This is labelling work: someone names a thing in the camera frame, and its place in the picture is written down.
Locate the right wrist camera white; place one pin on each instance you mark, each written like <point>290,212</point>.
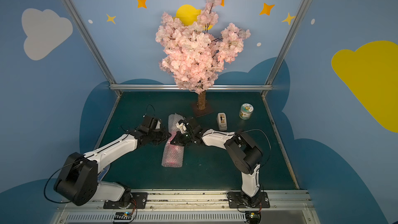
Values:
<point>181,126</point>

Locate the pink cherry blossom tree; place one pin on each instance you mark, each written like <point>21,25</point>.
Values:
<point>194,57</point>

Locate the green circuit board left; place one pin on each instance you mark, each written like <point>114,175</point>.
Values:
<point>122,217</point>

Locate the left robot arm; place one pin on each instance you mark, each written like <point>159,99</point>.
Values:
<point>78,179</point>

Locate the circuit board right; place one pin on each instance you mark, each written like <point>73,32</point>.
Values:
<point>252,218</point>

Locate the white tape dispenser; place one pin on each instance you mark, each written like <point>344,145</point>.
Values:
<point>222,121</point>

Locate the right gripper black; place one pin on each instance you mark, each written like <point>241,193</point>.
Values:
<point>182,134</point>

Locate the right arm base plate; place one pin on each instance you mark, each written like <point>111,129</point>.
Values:
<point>241,200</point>

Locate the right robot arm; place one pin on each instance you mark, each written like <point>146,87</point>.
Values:
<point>245,153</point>

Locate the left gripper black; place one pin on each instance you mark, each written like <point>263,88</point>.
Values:
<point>158,135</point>

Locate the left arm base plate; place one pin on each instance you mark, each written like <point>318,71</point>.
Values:
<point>129,200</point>

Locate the pink plastic wine glass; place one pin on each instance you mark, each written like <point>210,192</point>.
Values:
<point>172,156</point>

